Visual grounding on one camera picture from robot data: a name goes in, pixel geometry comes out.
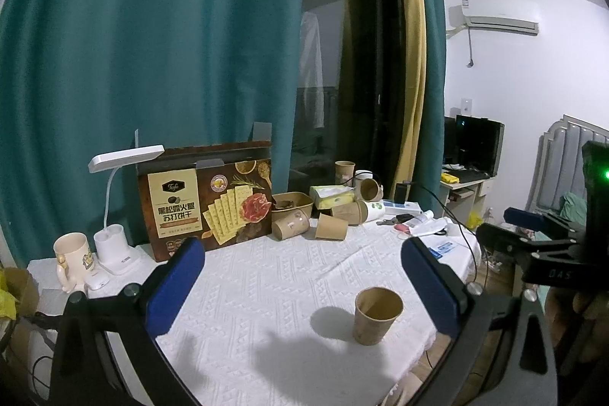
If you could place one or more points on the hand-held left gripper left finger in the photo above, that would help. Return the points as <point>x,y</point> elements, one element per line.
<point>175,287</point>

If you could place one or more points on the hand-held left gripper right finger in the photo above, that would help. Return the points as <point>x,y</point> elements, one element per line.
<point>430,287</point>

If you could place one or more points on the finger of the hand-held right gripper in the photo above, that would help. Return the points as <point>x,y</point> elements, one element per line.
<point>523,218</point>
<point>499,237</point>

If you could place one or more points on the brown paper cup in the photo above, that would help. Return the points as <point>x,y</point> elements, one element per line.
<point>331,226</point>
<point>371,189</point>
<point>290,225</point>
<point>344,172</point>
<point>378,315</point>
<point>349,211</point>

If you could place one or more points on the white paper cup green print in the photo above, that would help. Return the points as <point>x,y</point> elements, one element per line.
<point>376,211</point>

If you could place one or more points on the person's right hand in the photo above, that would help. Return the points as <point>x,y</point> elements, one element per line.
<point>587,330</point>

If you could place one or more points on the blue white card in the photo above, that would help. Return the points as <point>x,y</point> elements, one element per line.
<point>446,249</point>

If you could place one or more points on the grey padded headboard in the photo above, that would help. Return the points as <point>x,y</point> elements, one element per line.
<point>556,163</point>

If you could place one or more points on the white computer desk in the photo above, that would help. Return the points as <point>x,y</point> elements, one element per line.
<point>468,189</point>

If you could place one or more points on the white cream tube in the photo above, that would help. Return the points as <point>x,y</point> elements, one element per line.
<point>428,223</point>

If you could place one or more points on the white desk lamp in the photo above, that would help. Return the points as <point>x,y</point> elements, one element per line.
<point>119,239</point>

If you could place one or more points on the key bunch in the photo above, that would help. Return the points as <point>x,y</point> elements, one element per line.
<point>390,221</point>

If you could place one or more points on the small white mouse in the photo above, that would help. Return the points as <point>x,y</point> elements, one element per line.
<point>97,280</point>

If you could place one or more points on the white power strip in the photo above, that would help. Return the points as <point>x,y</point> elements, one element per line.
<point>402,207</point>

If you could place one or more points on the black computer monitor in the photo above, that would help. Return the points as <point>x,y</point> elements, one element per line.
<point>478,144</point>

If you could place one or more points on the brown cracker box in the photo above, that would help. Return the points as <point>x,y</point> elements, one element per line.
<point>204,201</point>

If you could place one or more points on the white textured tablecloth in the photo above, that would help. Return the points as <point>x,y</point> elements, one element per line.
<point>266,292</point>

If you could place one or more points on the black power bank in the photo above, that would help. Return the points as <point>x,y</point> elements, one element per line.
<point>402,193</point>

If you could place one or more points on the cream ceramic mug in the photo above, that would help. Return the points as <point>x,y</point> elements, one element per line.
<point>71,261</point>

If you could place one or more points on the yellow tissue packet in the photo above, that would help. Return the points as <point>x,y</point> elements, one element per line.
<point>331,196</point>

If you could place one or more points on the brown paper tray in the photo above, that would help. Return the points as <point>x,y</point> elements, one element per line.
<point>291,202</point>

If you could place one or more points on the narrow teal curtain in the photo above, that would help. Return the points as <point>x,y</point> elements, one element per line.
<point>435,78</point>

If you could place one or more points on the yellow plastic bag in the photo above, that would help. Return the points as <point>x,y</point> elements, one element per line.
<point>7,294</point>

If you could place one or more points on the white air conditioner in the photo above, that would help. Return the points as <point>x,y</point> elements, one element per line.
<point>499,21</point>

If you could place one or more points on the yellow curtain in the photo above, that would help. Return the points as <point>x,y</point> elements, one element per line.
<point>412,54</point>

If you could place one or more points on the dark glass sliding door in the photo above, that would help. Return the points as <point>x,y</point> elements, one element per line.
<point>352,54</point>

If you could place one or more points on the wide teal curtain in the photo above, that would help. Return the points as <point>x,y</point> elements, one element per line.
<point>142,54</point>

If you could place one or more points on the white wall socket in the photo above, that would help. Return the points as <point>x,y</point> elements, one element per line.
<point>467,105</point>

